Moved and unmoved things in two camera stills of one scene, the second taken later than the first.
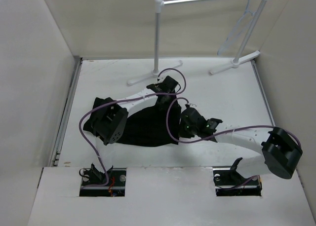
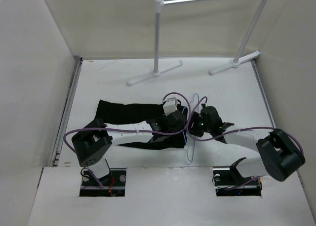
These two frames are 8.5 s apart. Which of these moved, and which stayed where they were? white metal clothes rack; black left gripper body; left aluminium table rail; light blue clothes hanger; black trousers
Moved: light blue clothes hanger; black trousers; black left gripper body
Stayed: left aluminium table rail; white metal clothes rack
